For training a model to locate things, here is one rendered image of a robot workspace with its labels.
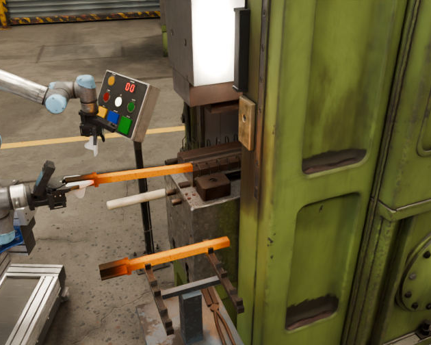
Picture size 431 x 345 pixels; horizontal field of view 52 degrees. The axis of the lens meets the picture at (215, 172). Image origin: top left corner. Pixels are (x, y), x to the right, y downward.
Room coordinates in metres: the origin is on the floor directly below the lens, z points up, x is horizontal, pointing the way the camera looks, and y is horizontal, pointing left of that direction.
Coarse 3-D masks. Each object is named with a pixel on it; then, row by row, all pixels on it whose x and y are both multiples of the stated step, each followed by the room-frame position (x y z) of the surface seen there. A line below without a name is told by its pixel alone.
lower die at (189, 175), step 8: (224, 144) 1.82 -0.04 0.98; (232, 144) 1.80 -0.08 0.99; (240, 144) 1.80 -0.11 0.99; (184, 152) 1.75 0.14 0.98; (192, 152) 1.75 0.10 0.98; (200, 152) 1.73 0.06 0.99; (208, 152) 1.73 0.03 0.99; (216, 152) 1.71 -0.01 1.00; (240, 152) 1.71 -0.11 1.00; (184, 160) 1.65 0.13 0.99; (200, 160) 1.63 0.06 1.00; (208, 160) 1.64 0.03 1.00; (224, 160) 1.65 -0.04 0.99; (232, 160) 1.65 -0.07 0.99; (240, 160) 1.65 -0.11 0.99; (200, 168) 1.58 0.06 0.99; (208, 168) 1.59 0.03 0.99; (216, 168) 1.60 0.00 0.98; (224, 168) 1.62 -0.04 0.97; (232, 168) 1.63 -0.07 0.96; (192, 176) 1.56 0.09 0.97; (232, 176) 1.63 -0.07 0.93; (240, 176) 1.64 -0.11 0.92; (192, 184) 1.57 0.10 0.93
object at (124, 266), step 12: (216, 240) 1.17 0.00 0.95; (228, 240) 1.17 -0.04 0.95; (168, 252) 1.11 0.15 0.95; (180, 252) 1.11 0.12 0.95; (192, 252) 1.12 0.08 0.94; (204, 252) 1.13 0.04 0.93; (108, 264) 1.04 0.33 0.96; (120, 264) 1.04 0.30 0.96; (132, 264) 1.06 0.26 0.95; (156, 264) 1.08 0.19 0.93; (108, 276) 1.03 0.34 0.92
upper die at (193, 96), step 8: (176, 72) 1.70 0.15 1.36; (176, 80) 1.70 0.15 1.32; (184, 80) 1.61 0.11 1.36; (176, 88) 1.71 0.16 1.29; (184, 88) 1.61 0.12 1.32; (192, 88) 1.57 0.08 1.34; (200, 88) 1.58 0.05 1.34; (208, 88) 1.59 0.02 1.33; (216, 88) 1.60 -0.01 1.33; (224, 88) 1.61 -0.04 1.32; (232, 88) 1.63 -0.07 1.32; (184, 96) 1.62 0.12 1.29; (192, 96) 1.56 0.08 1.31; (200, 96) 1.58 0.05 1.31; (208, 96) 1.59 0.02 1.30; (216, 96) 1.60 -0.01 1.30; (224, 96) 1.61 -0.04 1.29; (232, 96) 1.63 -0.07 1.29; (192, 104) 1.56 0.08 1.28; (200, 104) 1.58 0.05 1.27
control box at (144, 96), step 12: (108, 72) 2.22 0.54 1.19; (108, 84) 2.18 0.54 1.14; (120, 84) 2.13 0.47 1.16; (132, 84) 2.08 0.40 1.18; (144, 84) 2.03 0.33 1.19; (120, 96) 2.09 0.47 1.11; (132, 96) 2.04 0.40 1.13; (144, 96) 2.00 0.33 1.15; (156, 96) 2.04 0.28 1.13; (108, 108) 2.10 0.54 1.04; (120, 108) 2.05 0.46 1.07; (144, 108) 1.98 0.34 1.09; (144, 120) 1.98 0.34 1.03; (120, 132) 1.97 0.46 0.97; (132, 132) 1.93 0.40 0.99; (144, 132) 1.97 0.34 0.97
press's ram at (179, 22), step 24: (168, 0) 1.74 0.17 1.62; (192, 0) 1.52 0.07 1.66; (216, 0) 1.55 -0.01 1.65; (240, 0) 1.58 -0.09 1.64; (168, 24) 1.76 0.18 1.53; (192, 24) 1.52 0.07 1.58; (216, 24) 1.55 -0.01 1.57; (168, 48) 1.78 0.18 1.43; (192, 48) 1.52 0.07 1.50; (216, 48) 1.55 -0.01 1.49; (192, 72) 1.52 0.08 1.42; (216, 72) 1.55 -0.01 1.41
